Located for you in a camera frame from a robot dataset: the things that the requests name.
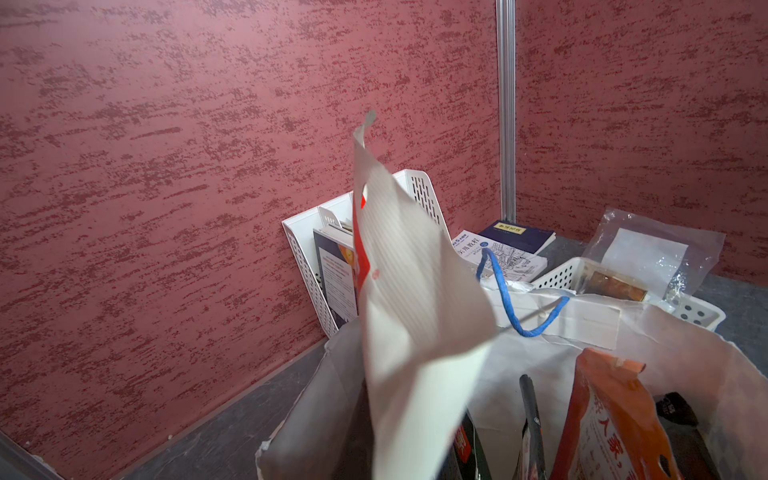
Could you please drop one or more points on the white green condiment packet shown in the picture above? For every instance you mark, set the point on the white green condiment packet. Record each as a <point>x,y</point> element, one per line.
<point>427,324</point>

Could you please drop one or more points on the white plastic basket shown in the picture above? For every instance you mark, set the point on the white plastic basket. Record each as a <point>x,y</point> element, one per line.
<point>584,276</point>

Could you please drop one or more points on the clear red condiment packet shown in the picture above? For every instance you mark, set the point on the clear red condiment packet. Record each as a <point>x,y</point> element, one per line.
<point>666,261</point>

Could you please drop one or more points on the black red condiment packet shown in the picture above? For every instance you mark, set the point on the black red condiment packet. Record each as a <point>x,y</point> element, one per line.
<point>531,463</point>

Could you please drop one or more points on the orange condiment packet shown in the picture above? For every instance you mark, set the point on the orange condiment packet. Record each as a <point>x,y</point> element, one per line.
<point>612,430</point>

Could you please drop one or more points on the white blue checkered paper bag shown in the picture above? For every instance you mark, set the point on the white blue checkered paper bag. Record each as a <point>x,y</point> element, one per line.
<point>725,389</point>

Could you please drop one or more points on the book in organizer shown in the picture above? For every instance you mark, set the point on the book in organizer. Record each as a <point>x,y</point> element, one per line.
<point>336,260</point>

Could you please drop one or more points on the white file organizer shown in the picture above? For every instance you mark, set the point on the white file organizer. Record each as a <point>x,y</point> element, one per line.
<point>299,232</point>

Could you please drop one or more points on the white illustrated book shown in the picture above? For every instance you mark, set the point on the white illustrated book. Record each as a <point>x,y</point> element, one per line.
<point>515,264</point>

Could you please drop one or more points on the dark blue book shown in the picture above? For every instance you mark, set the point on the dark blue book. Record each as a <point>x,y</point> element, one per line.
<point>528,239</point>

